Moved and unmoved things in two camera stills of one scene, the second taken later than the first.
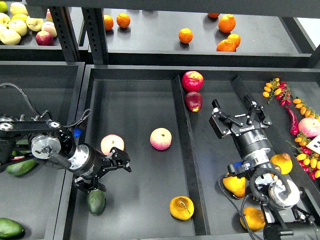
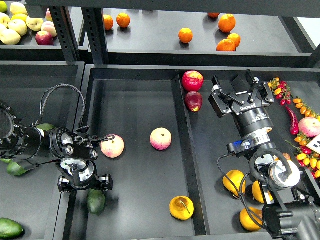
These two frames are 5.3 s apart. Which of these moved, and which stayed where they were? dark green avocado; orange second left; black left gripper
Moved: black left gripper
Stayed: orange second left; dark green avocado
